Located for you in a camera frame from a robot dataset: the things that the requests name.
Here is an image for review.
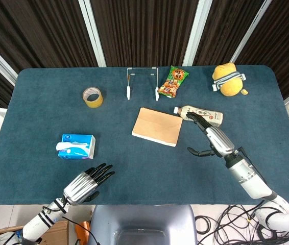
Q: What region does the yellow packing tape roll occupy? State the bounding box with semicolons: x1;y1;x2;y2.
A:
82;87;104;109

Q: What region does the green orange snack bag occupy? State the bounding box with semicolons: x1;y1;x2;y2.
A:
157;65;190;99

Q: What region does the white tissue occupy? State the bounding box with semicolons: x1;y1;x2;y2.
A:
56;141;89;152

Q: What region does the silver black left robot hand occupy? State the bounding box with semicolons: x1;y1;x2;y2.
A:
62;163;116;206

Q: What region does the brown cardboard box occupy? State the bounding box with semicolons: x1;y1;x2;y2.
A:
0;220;70;245

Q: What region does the dark teal table cloth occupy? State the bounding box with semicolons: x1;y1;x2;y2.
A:
0;64;289;206

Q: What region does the beige milk tea bottle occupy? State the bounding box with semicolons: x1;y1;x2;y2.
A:
173;104;224;128

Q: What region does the grey robot torso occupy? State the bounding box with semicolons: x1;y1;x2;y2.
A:
86;204;199;245

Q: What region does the metal wire stand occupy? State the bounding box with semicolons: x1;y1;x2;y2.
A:
126;66;160;102

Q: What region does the black cable tangle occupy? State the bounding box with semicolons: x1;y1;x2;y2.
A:
195;200;289;245

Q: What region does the blue tissue box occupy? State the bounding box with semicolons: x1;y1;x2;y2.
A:
57;133;97;160

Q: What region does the yellow plush toy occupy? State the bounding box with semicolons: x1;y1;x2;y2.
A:
211;62;249;97

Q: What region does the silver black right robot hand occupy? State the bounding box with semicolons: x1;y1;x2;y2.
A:
185;111;236;158

